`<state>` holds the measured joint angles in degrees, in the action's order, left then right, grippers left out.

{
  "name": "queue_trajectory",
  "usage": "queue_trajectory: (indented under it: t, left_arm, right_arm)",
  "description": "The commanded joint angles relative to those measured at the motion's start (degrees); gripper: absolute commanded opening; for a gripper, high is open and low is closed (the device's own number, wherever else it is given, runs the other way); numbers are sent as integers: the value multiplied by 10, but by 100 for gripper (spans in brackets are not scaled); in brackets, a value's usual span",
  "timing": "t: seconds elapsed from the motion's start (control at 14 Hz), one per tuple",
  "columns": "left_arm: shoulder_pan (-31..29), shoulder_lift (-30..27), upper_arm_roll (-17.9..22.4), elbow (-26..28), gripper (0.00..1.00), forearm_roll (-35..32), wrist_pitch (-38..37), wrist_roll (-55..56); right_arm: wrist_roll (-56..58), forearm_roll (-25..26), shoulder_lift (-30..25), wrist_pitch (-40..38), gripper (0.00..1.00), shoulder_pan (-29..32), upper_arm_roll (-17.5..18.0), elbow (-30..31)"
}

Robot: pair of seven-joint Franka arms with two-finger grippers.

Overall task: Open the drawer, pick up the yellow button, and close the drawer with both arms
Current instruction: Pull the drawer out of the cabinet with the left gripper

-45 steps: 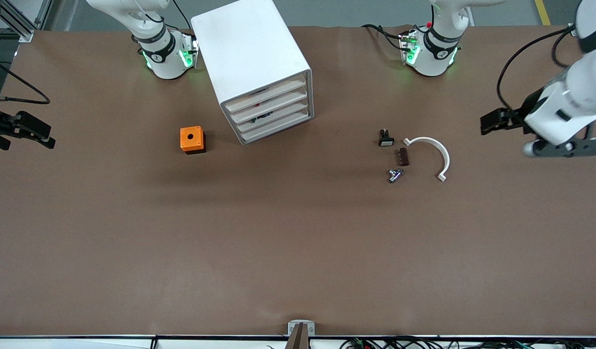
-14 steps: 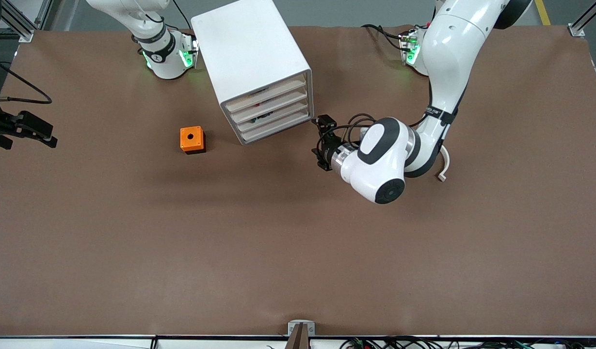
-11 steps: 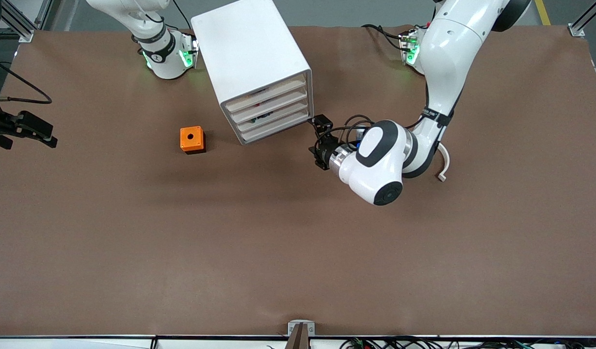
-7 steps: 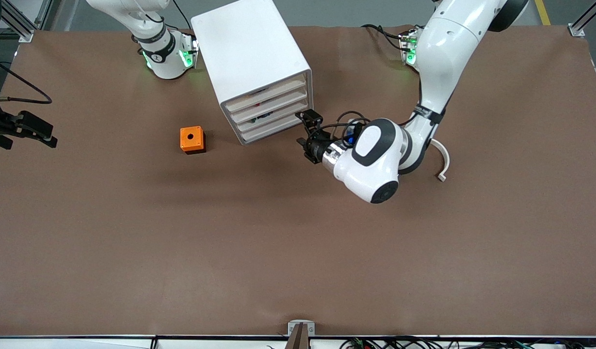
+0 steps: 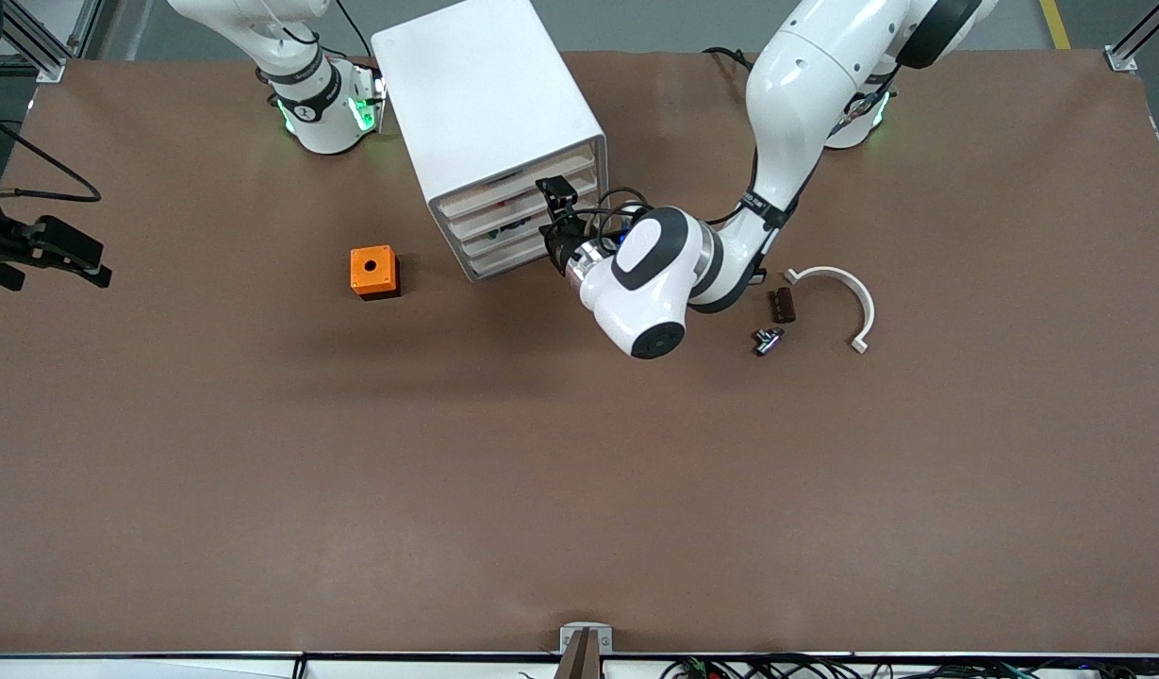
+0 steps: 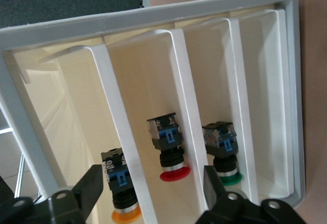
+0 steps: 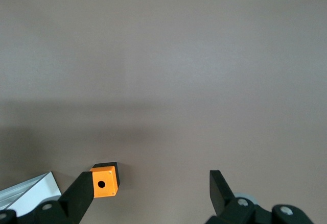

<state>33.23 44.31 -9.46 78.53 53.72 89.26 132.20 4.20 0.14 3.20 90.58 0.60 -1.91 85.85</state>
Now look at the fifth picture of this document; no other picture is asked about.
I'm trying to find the orange box with hole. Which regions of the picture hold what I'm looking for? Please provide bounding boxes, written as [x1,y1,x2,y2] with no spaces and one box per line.
[350,245,401,301]

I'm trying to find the brown table cover sheet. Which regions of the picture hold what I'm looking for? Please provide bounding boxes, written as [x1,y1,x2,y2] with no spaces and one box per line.
[0,47,1159,657]

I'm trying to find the white semicircular pipe clamp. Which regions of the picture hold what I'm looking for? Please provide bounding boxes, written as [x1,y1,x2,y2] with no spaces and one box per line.
[784,266,876,355]

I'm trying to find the yellow floor tape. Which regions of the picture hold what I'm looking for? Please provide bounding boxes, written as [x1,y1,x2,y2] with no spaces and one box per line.
[1039,0,1073,51]

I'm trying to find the aluminium frame profile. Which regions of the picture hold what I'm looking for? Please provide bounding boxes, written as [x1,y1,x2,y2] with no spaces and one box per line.
[0,0,101,84]
[1104,0,1159,73]

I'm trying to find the silver table edge bracket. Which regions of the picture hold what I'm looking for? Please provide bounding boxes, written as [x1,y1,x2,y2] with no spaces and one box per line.
[559,622,614,654]

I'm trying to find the brown wedge post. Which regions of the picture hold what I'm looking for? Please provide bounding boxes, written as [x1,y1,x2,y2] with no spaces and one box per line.
[555,630,604,679]

